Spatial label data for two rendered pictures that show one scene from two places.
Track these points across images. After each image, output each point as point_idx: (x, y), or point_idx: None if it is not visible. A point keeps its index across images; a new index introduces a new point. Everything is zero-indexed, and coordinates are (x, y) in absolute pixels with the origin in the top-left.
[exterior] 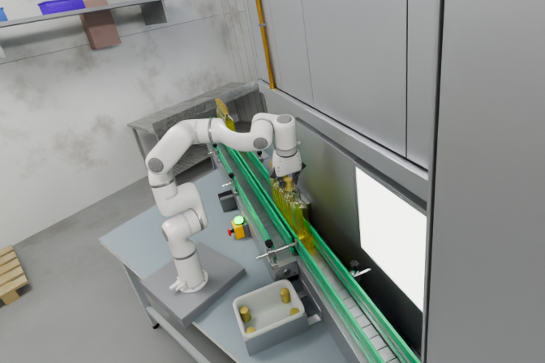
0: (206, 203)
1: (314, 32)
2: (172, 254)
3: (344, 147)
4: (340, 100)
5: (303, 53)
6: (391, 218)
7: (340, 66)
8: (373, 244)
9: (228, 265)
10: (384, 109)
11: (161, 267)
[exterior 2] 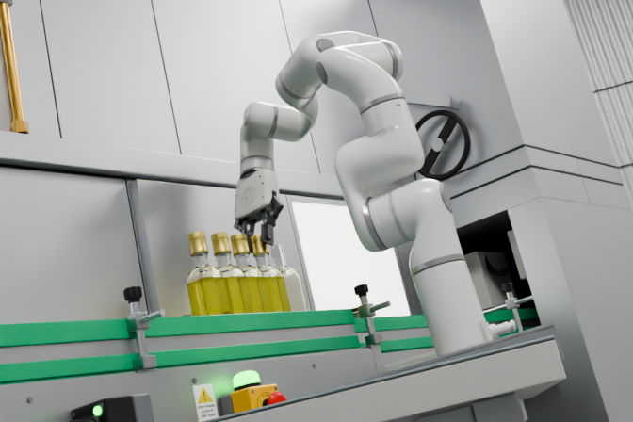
0: None
1: (183, 56)
2: (462, 251)
3: None
4: (237, 137)
5: (155, 77)
6: (338, 236)
7: (234, 98)
8: (330, 296)
9: None
10: None
11: (483, 343)
